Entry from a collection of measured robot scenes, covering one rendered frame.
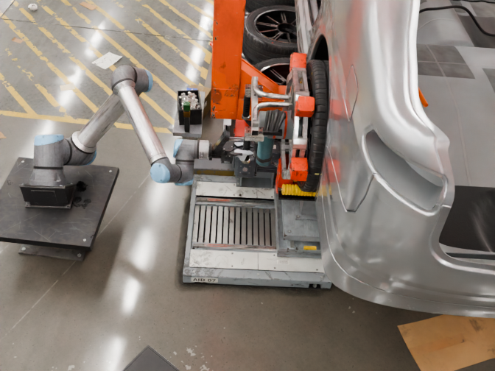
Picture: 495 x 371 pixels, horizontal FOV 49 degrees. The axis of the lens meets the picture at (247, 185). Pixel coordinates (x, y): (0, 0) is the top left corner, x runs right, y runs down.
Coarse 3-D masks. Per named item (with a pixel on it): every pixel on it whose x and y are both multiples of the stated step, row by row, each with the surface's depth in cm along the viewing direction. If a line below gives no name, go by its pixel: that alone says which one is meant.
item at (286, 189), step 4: (284, 184) 288; (280, 188) 288; (284, 188) 286; (288, 188) 287; (292, 188) 287; (296, 188) 287; (284, 192) 287; (288, 192) 287; (292, 192) 287; (296, 192) 287; (300, 192) 287; (304, 192) 287; (308, 192) 287; (312, 192) 287
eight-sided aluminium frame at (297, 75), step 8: (296, 72) 259; (304, 72) 260; (288, 80) 280; (296, 80) 254; (304, 80) 255; (288, 88) 285; (296, 88) 250; (304, 88) 250; (296, 96) 246; (296, 120) 246; (304, 120) 247; (296, 128) 247; (304, 128) 247; (296, 136) 247; (304, 136) 247; (288, 144) 297; (296, 144) 247; (304, 144) 247; (280, 152) 298; (288, 152) 296; (304, 152) 250; (288, 168) 261; (288, 176) 261
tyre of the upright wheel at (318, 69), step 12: (312, 60) 263; (324, 60) 263; (312, 72) 255; (324, 72) 250; (312, 84) 253; (324, 84) 245; (324, 96) 243; (324, 108) 241; (312, 120) 247; (324, 120) 241; (312, 132) 246; (324, 132) 242; (312, 144) 245; (324, 144) 244; (312, 156) 246; (312, 168) 249; (312, 180) 256
